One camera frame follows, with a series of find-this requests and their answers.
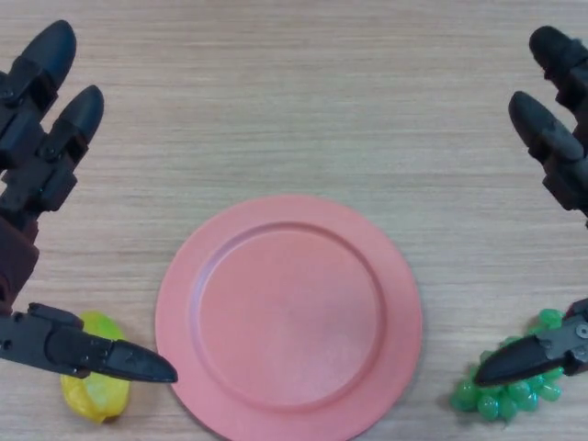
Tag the pink round plate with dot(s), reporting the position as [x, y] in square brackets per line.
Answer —
[289, 317]

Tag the green grapes bunch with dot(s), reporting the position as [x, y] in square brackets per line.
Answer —
[496, 402]

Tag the yellow starfruit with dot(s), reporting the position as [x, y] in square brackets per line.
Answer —
[98, 399]

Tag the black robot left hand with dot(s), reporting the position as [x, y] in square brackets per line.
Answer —
[39, 170]

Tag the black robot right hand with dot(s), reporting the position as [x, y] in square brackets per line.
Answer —
[562, 161]

